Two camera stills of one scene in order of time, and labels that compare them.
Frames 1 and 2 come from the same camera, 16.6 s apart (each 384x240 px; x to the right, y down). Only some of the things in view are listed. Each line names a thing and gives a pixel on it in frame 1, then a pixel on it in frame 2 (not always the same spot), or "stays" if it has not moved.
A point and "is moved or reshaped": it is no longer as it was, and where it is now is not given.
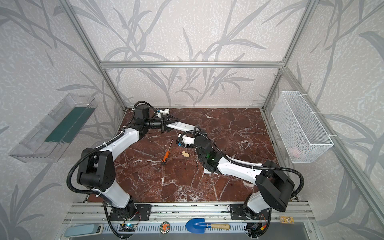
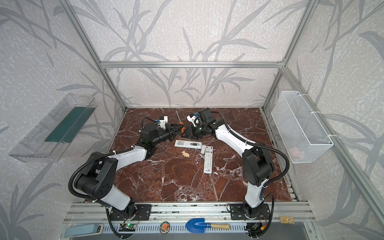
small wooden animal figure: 185,154 stays
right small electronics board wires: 258,227 stays
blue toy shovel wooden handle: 198,225 stays
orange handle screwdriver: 165,158 -> 180,122
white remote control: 181,126 is moved or reshaped
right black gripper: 180,141 -> 191,131
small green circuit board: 127,227 stays
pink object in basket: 295,151 stays
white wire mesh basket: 301,134 stays
